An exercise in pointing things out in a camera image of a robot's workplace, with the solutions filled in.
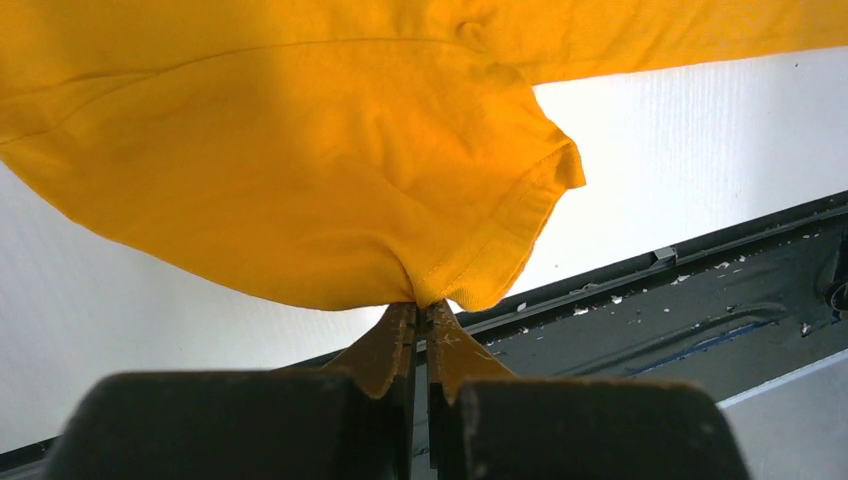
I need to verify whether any yellow t shirt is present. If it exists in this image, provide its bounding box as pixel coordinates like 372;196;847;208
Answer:
1;1;847;311

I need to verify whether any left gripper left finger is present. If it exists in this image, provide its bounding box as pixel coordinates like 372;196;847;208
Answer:
43;303;417;479

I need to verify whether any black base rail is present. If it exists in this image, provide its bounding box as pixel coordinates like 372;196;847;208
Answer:
1;193;847;479

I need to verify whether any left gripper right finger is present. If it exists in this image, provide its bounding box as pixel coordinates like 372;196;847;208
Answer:
423;302;749;479

